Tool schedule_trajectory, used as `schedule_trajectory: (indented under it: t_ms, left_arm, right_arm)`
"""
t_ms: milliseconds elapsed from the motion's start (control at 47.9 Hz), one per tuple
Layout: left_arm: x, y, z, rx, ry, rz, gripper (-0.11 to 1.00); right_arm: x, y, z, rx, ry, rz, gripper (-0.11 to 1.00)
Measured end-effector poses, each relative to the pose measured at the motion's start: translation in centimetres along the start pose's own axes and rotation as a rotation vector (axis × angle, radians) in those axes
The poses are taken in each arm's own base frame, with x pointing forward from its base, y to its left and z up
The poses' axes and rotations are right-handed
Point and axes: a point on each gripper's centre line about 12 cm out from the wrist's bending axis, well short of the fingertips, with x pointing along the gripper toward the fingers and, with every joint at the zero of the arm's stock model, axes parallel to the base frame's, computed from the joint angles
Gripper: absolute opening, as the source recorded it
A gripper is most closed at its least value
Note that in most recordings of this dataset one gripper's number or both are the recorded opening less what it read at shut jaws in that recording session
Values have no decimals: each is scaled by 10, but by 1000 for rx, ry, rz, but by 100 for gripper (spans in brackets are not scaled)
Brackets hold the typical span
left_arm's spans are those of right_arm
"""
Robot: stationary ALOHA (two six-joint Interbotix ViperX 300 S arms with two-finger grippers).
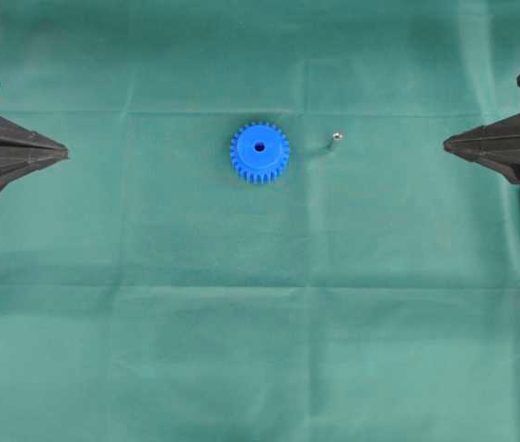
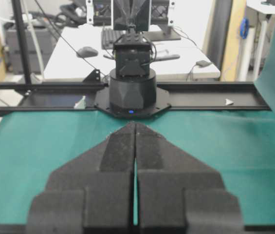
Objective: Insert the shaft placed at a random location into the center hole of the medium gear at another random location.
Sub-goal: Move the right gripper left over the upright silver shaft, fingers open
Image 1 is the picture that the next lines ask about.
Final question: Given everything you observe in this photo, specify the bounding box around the green table cloth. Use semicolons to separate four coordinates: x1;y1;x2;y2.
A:
0;1;520;441

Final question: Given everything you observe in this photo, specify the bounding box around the blue plastic gear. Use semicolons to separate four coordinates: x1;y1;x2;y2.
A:
229;122;290;184

